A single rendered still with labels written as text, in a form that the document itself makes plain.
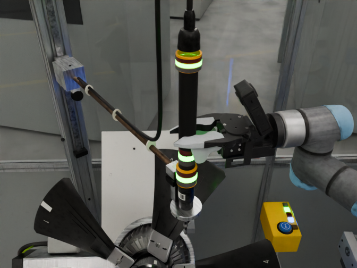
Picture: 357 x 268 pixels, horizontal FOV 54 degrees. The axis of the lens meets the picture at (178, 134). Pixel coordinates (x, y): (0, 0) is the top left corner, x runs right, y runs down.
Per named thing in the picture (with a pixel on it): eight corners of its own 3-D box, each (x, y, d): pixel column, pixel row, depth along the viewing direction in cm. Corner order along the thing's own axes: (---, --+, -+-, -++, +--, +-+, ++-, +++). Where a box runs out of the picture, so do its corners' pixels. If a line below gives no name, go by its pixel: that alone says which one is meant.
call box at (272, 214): (258, 220, 137) (262, 201, 131) (283, 219, 137) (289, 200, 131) (268, 255, 124) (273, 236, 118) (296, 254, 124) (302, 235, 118)
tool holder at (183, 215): (159, 201, 79) (157, 168, 74) (183, 188, 83) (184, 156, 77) (182, 226, 73) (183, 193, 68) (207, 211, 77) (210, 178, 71)
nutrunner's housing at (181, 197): (173, 215, 79) (171, 9, 53) (187, 207, 81) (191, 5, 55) (184, 226, 77) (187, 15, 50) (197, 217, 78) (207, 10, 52)
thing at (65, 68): (55, 82, 117) (50, 58, 112) (75, 76, 121) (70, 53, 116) (67, 93, 111) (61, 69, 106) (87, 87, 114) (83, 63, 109)
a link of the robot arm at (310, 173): (319, 207, 74) (332, 168, 67) (279, 177, 81) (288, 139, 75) (342, 192, 77) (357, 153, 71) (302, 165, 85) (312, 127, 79)
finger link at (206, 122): (170, 151, 70) (215, 149, 70) (169, 127, 66) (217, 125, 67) (169, 142, 72) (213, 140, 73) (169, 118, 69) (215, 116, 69)
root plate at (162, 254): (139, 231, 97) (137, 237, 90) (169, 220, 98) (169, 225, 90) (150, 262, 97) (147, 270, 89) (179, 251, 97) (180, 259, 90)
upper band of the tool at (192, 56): (170, 67, 58) (170, 51, 57) (190, 61, 60) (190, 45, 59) (186, 77, 55) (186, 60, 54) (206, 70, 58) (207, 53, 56)
